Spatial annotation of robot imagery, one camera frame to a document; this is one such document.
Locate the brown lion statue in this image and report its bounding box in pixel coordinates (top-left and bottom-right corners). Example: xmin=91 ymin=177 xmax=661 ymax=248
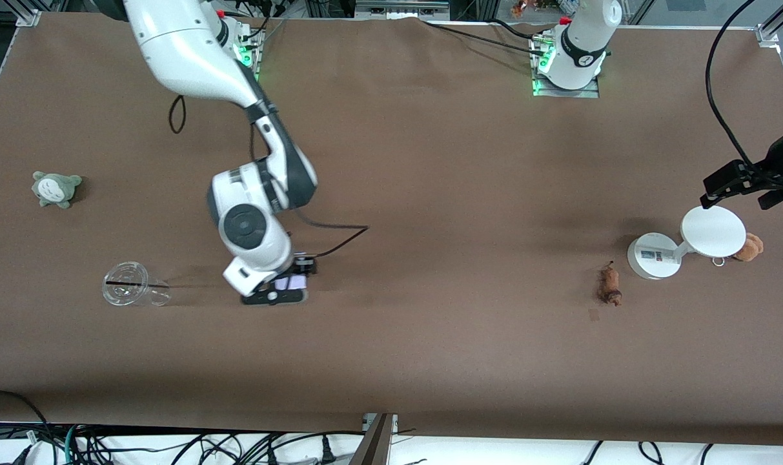
xmin=596 ymin=261 xmax=623 ymax=307

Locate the white round stand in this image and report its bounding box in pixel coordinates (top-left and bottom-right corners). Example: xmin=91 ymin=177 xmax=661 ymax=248
xmin=627 ymin=205 xmax=747 ymax=280

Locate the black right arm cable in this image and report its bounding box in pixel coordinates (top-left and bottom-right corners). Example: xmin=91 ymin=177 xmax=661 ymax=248
xmin=168 ymin=95 xmax=370 ymax=259

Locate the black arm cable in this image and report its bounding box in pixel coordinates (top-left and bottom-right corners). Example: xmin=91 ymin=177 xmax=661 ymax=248
xmin=168 ymin=95 xmax=370 ymax=259
xmin=706 ymin=0 xmax=757 ymax=169

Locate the grey totoro plush toy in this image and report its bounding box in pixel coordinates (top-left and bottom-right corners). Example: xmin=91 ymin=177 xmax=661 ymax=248
xmin=31 ymin=171 xmax=83 ymax=209

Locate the small metal bracket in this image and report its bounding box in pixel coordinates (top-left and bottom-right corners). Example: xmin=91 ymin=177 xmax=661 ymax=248
xmin=363 ymin=413 xmax=400 ymax=435

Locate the brown table cover sheet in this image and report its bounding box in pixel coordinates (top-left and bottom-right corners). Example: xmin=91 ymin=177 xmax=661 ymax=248
xmin=0 ymin=12 xmax=783 ymax=446

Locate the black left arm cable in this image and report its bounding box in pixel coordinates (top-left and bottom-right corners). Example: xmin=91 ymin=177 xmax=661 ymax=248
xmin=706 ymin=0 xmax=757 ymax=169

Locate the brown plush keychain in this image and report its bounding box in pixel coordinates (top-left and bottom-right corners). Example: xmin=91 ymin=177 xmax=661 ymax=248
xmin=711 ymin=233 xmax=764 ymax=267

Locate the dark support beam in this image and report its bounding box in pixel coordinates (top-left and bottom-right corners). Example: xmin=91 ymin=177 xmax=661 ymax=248
xmin=347 ymin=413 xmax=395 ymax=465

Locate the clear plastic cup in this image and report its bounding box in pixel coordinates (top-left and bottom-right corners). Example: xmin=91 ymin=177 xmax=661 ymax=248
xmin=102 ymin=261 xmax=172 ymax=307

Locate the aluminium frame profile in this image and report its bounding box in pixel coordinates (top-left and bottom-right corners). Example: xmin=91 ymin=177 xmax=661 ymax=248
xmin=14 ymin=0 xmax=43 ymax=28
xmin=756 ymin=0 xmax=783 ymax=47

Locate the metal frame rail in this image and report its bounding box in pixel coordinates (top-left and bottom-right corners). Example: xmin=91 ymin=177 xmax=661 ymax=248
xmin=356 ymin=0 xmax=450 ymax=20

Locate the black cable on table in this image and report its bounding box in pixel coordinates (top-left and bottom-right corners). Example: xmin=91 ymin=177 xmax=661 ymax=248
xmin=422 ymin=19 xmax=537 ymax=52

